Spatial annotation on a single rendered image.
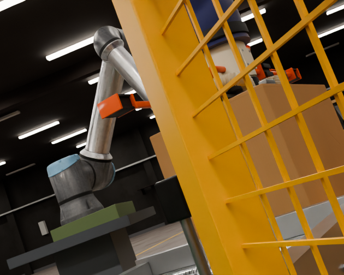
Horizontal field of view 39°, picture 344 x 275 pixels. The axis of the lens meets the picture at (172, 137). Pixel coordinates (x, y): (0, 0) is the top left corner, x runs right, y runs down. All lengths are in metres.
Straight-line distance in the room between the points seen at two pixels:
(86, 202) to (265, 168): 0.95
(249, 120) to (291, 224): 0.30
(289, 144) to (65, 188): 1.06
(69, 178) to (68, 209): 0.13
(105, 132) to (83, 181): 0.25
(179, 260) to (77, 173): 0.80
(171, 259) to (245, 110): 0.48
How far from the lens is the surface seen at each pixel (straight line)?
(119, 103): 1.48
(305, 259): 0.78
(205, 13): 1.62
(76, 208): 2.05
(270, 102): 1.31
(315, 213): 1.23
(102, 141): 2.20
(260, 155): 1.33
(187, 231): 0.51
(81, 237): 1.87
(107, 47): 2.01
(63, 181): 2.07
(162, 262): 1.47
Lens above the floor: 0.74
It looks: 7 degrees up
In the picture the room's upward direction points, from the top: 20 degrees counter-clockwise
